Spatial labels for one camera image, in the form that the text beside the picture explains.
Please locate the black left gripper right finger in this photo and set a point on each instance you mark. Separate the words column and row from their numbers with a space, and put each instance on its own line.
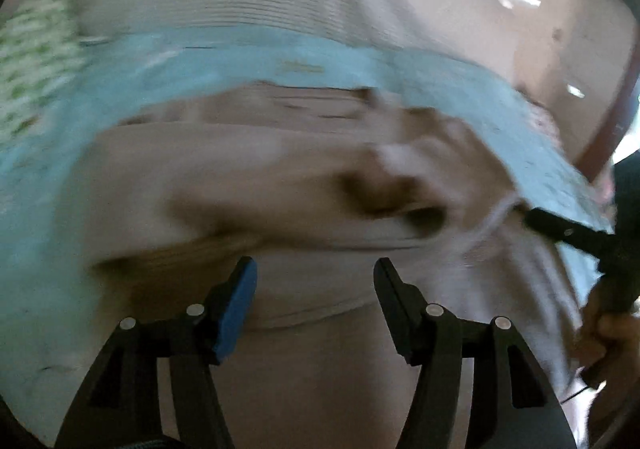
column 513, row 404

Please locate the light blue floral duvet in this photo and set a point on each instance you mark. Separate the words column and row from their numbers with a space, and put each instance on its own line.
column 47, row 302

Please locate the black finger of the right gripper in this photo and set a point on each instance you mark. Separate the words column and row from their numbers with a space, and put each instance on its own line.
column 556, row 228

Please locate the beige knitted sweater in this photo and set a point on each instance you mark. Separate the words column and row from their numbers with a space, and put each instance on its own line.
column 316, row 185

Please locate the brown wooden window frame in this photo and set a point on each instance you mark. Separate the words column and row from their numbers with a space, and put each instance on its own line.
column 615, row 123

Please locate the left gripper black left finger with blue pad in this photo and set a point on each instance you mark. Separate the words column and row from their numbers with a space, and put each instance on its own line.
column 151, row 385

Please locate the person's right hand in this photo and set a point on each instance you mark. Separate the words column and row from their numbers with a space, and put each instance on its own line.
column 607, row 344

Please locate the green white checkered pillow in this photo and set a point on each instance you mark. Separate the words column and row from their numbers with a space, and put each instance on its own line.
column 40, row 52

